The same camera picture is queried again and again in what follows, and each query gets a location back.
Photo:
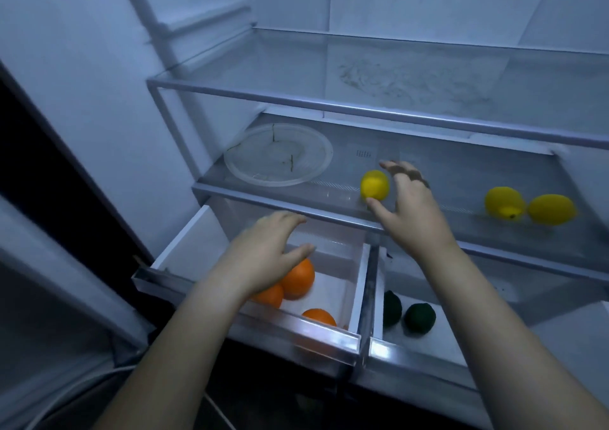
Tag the person's left hand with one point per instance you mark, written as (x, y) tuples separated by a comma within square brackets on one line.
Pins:
[(257, 263)]

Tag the person's right hand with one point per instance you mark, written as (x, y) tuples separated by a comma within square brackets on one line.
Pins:
[(418, 225)]

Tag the person's right forearm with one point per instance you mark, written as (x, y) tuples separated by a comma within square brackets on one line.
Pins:
[(499, 349)]

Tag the clear round plastic plate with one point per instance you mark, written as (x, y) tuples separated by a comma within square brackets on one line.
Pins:
[(278, 158)]

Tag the black refrigerator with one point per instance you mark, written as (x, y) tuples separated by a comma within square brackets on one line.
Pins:
[(95, 111)]

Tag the round orange fruit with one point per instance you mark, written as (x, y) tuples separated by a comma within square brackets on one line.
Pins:
[(319, 316), (299, 279), (270, 295)]

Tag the clear crisper drawer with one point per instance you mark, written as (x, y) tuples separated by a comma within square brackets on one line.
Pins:
[(437, 344), (333, 291)]

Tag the person's left forearm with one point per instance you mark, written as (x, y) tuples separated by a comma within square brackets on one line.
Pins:
[(166, 372)]

